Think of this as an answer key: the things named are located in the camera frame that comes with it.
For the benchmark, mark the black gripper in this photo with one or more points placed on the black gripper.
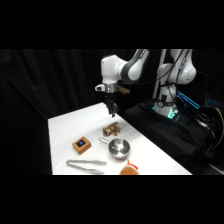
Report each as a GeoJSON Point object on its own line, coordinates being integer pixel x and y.
{"type": "Point", "coordinates": [111, 97]}

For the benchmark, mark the metal kitchen tongs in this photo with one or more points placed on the metal kitchen tongs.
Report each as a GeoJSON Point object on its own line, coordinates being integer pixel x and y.
{"type": "Point", "coordinates": [87, 163]}

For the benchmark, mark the orange tiger plush toy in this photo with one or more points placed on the orange tiger plush toy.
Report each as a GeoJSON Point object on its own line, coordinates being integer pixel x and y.
{"type": "Point", "coordinates": [129, 169]}

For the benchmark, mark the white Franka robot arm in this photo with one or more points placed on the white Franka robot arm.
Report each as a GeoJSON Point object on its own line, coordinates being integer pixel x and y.
{"type": "Point", "coordinates": [111, 68]}

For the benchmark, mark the black cloth-covered robot stand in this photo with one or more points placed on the black cloth-covered robot stand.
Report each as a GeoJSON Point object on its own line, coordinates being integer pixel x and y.
{"type": "Point", "coordinates": [166, 133]}

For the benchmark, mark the blue-lit black device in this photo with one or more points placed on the blue-lit black device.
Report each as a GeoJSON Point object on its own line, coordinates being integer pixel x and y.
{"type": "Point", "coordinates": [188, 99]}

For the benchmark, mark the brown wooden toy figure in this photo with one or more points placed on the brown wooden toy figure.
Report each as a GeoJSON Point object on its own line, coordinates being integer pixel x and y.
{"type": "Point", "coordinates": [111, 128]}

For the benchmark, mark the wooden block with blue square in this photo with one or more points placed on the wooden block with blue square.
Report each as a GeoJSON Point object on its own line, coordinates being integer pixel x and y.
{"type": "Point", "coordinates": [81, 145]}

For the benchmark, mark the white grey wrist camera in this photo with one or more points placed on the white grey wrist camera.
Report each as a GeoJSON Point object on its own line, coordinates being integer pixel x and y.
{"type": "Point", "coordinates": [99, 88]}

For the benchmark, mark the black curtain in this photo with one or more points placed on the black curtain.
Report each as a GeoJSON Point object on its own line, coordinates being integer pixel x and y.
{"type": "Point", "coordinates": [43, 83]}

